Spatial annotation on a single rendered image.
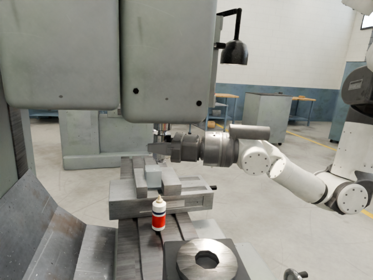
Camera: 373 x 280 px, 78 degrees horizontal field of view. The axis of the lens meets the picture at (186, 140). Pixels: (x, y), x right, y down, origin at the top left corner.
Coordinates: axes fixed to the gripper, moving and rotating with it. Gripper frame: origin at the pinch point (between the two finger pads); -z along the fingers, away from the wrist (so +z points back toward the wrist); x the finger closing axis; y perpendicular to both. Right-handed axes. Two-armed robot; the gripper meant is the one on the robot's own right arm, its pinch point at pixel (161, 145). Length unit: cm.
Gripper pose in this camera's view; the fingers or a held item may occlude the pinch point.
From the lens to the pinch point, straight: 60.6
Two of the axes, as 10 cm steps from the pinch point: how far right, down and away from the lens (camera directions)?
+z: 10.0, 0.7, -0.6
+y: -0.5, 9.6, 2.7
